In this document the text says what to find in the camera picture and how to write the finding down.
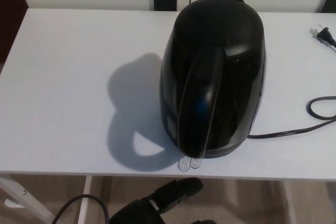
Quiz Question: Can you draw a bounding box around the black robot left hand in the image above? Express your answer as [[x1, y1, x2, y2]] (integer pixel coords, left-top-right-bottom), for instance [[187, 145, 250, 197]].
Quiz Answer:
[[109, 177, 216, 224]]

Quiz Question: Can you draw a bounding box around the grey kettle base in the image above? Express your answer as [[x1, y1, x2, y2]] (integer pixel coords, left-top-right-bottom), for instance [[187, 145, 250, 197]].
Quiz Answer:
[[203, 135, 249, 160]]

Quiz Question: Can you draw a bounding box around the black electric kettle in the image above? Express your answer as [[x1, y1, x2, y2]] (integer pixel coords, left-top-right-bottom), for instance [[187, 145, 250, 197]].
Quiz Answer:
[[159, 0, 268, 159]]

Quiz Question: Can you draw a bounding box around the black rectangular box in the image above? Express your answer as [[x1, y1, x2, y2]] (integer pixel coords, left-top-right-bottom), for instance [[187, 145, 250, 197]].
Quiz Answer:
[[316, 0, 336, 14], [152, 0, 179, 13]]

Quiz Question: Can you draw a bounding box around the dark brown wooden door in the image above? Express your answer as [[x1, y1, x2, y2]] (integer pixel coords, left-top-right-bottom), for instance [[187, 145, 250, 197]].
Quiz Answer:
[[0, 0, 29, 62]]

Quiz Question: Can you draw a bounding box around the transparent kettle switch lever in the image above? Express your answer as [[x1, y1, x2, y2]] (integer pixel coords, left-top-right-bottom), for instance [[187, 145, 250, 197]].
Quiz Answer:
[[176, 155, 203, 173]]

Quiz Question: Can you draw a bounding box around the white metal table leg frame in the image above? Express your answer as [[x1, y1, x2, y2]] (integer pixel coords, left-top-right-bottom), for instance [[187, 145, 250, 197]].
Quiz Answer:
[[281, 181, 299, 224], [0, 176, 93, 224]]

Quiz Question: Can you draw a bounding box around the black robot wrist cable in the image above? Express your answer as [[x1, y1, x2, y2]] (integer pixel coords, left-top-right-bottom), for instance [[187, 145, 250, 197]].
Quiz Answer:
[[52, 194, 111, 224]]

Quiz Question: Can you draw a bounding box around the black power cord with plug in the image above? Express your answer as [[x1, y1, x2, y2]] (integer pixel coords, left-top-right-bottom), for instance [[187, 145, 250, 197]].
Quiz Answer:
[[247, 24, 336, 140]]

